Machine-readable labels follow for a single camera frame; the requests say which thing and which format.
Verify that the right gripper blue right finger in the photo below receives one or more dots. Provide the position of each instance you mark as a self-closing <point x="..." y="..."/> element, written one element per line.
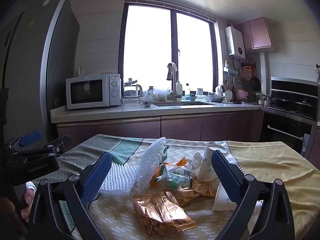
<point x="229" y="175"/>

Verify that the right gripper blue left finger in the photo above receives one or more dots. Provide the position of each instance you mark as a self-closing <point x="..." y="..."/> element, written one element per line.
<point x="92" y="177"/>

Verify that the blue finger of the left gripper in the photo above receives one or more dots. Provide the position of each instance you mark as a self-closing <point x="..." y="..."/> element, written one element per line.
<point x="30" y="139"/>

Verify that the dotted paper cup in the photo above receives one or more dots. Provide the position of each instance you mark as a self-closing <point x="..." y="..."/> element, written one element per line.
<point x="222" y="202"/>
<point x="206" y="172"/>

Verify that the white foam fruit net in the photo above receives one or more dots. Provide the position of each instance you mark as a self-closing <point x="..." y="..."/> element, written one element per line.
<point x="140" y="167"/>

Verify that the white tissue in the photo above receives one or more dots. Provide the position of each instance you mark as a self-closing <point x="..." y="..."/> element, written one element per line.
<point x="194" y="163"/>

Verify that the orange peel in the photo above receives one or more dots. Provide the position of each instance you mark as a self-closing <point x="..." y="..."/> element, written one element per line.
<point x="159" y="170"/>

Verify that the gold foil snack bag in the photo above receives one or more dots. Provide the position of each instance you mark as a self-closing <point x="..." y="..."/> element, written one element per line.
<point x="160" y="214"/>

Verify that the gold foil wrapper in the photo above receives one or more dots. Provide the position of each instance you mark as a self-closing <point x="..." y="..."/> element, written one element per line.
<point x="198" y="189"/>

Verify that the green clear plastic wrapper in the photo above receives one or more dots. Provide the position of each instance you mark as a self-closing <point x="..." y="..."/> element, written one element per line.
<point x="174" y="177"/>

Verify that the kitchen faucet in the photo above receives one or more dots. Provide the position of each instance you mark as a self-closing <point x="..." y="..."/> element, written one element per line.
<point x="172" y="76"/>

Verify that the person's left hand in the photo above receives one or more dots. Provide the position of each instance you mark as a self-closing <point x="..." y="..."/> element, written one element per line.
<point x="8" y="217"/>

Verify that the purple base cabinets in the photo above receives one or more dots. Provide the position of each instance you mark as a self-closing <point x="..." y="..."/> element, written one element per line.
<point x="243" y="126"/>

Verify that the patterned tablecloth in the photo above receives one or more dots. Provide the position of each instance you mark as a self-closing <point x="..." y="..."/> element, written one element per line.
<point x="115" y="214"/>

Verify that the pink pot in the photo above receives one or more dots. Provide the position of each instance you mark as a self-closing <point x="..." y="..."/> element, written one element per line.
<point x="241" y="95"/>

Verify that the steel kettle on stove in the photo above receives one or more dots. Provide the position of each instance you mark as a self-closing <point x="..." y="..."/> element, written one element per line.
<point x="263" y="99"/>

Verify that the black built-in oven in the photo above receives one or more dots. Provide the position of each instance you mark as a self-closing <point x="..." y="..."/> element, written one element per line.
<point x="292" y="113"/>

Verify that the white microwave oven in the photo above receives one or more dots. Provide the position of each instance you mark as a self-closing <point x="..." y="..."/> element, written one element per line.
<point x="92" y="91"/>

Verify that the black hanging frying pan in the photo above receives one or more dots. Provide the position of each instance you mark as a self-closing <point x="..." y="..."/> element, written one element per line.
<point x="254" y="81"/>

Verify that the grey steel refrigerator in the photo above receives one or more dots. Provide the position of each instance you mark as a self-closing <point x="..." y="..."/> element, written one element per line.
<point x="37" y="56"/>

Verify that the small patterned bowl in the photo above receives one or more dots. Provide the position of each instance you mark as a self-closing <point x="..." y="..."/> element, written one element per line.
<point x="147" y="103"/>

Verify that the glass electric kettle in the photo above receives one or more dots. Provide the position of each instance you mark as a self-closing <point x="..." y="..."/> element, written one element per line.
<point x="132" y="89"/>

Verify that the white soap bottle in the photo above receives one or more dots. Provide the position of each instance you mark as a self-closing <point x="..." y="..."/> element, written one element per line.
<point x="179" y="89"/>

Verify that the white water heater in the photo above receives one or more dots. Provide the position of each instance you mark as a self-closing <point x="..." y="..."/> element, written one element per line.
<point x="235" y="43"/>

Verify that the pink wall cabinet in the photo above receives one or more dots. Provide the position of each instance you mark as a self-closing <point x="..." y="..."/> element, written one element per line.
<point x="255" y="34"/>

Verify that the window frame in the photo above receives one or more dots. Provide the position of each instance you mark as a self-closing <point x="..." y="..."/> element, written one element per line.
<point x="153" y="35"/>

